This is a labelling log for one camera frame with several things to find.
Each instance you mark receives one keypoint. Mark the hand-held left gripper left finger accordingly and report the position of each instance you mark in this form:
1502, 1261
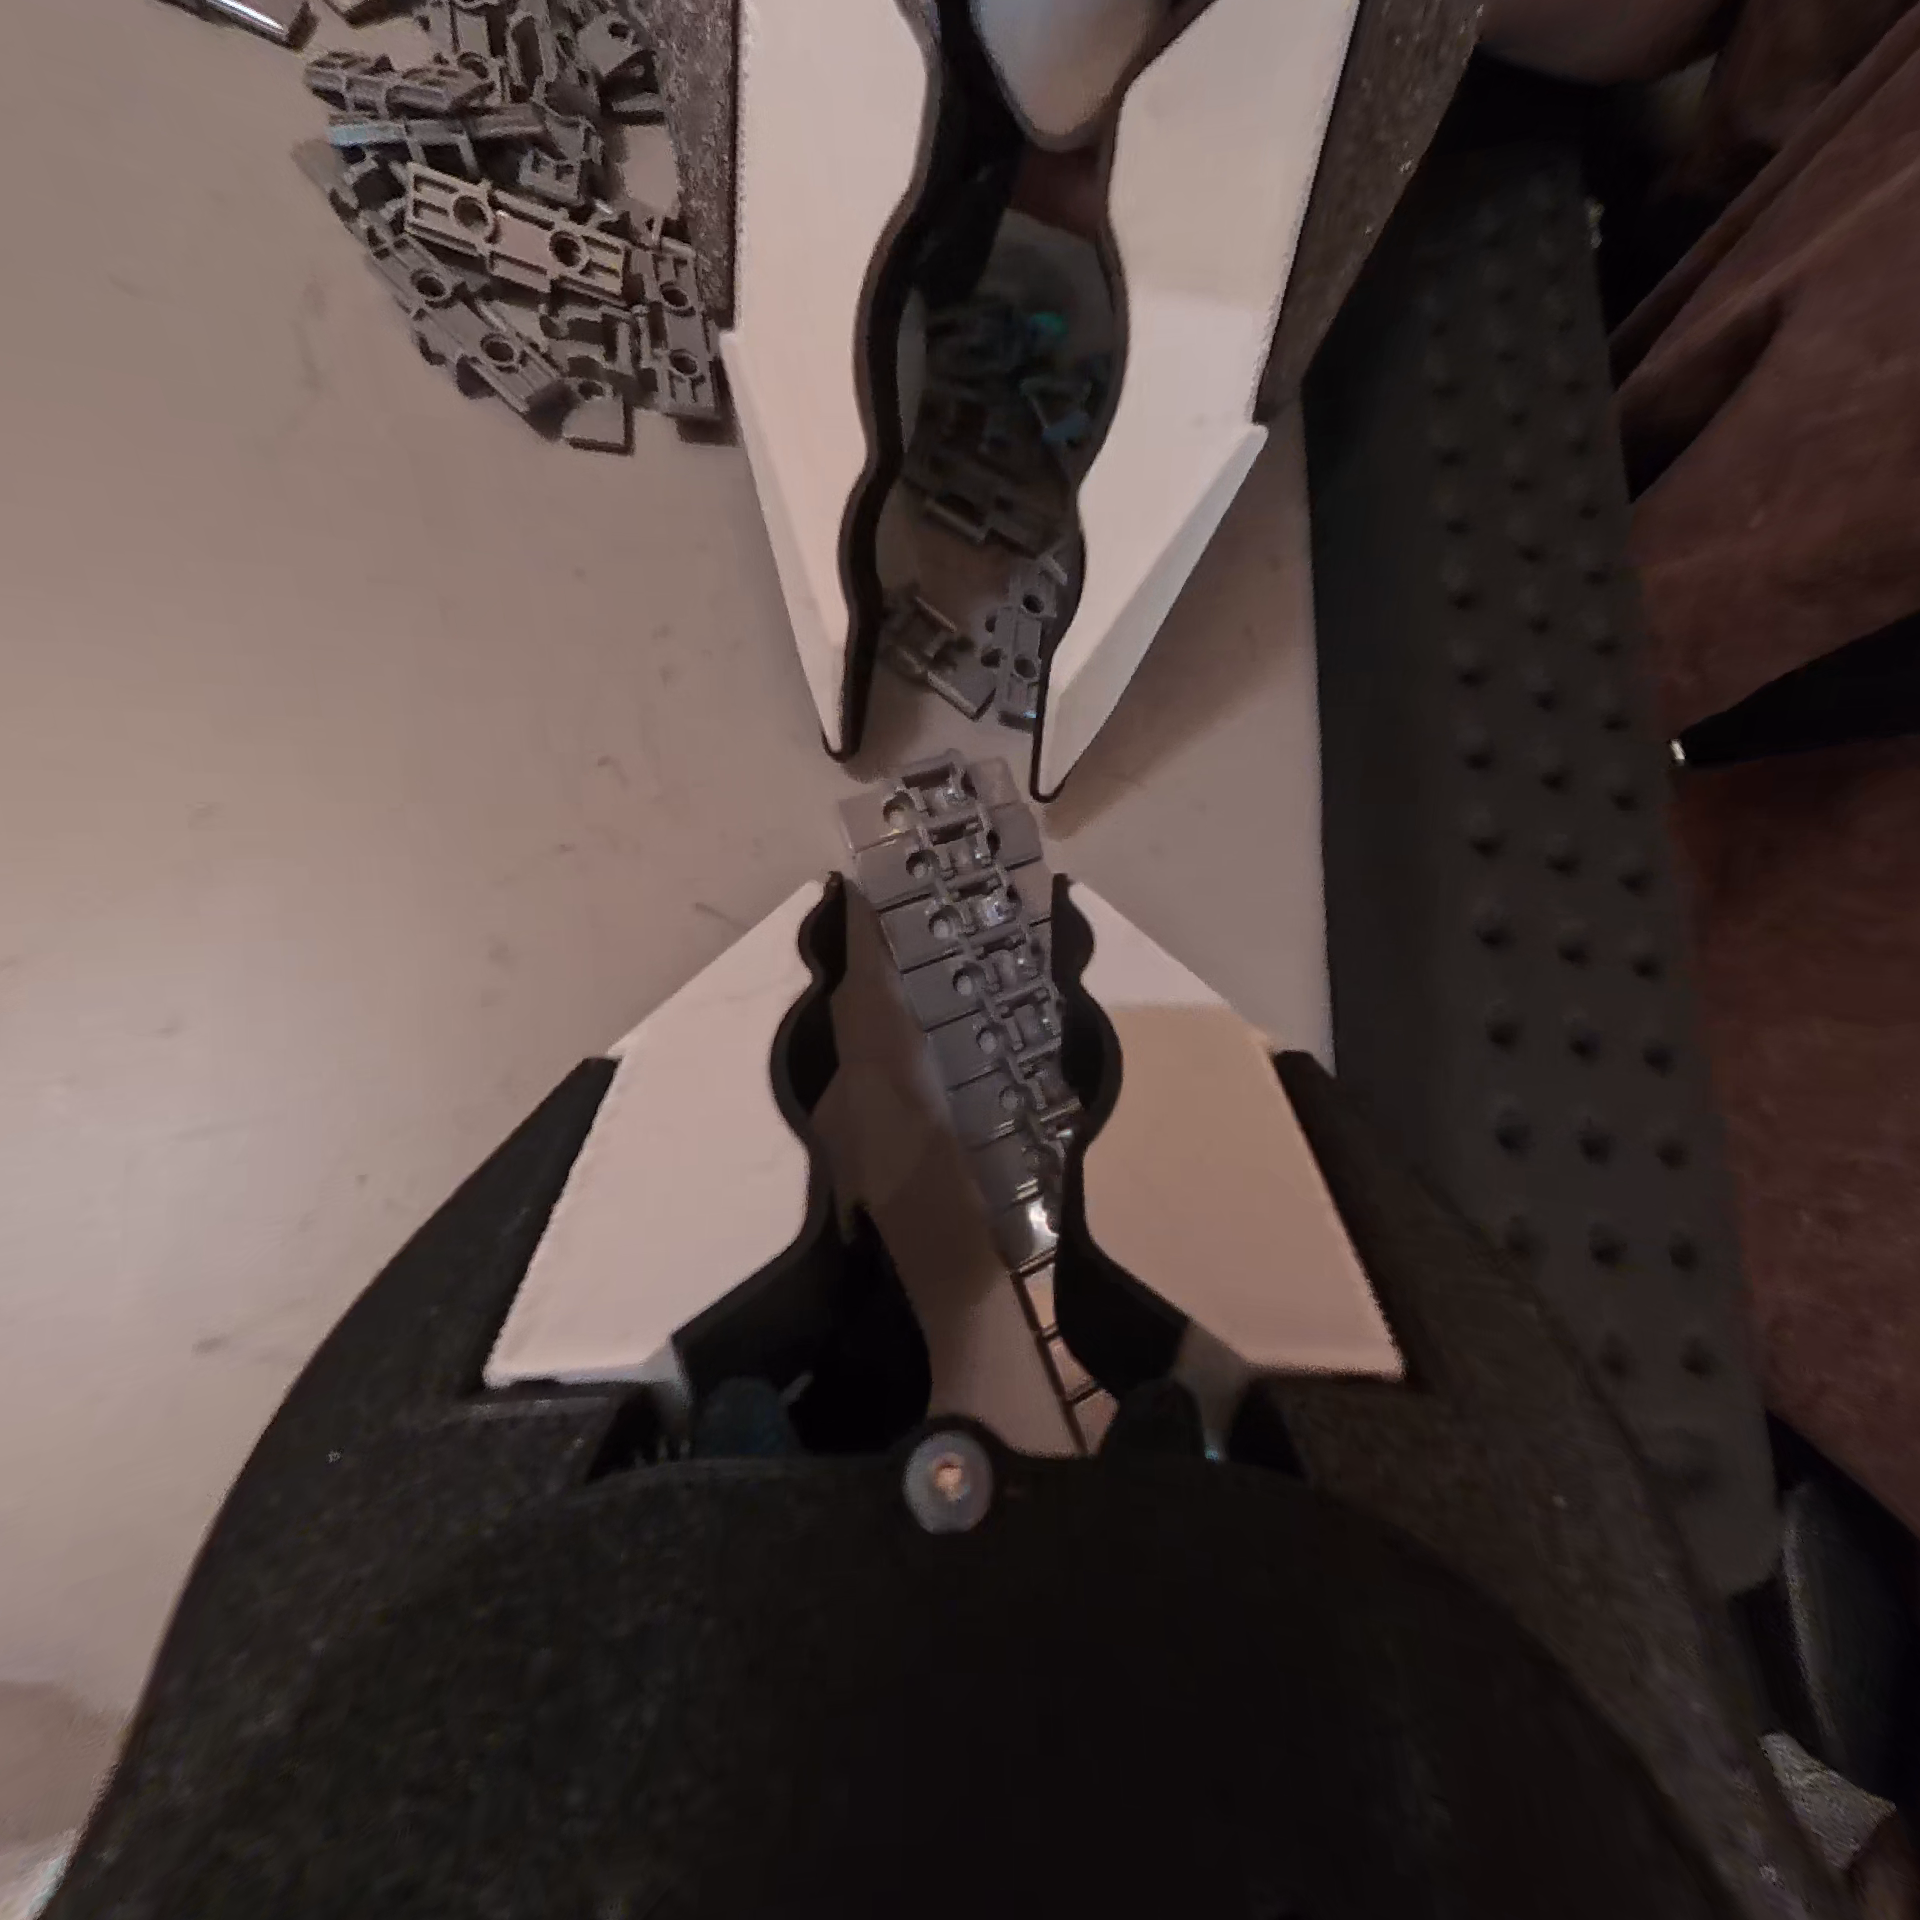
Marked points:
662, 1201

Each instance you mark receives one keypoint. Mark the pile of grey track pieces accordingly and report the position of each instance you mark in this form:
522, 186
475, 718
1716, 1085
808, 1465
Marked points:
494, 225

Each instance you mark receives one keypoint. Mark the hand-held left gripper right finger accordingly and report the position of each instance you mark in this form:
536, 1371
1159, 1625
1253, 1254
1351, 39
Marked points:
1231, 1201

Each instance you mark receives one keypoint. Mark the grey desk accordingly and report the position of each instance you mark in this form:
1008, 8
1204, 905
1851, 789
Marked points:
301, 751

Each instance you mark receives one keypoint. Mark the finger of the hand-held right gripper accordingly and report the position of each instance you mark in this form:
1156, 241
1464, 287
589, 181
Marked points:
1214, 270
811, 225

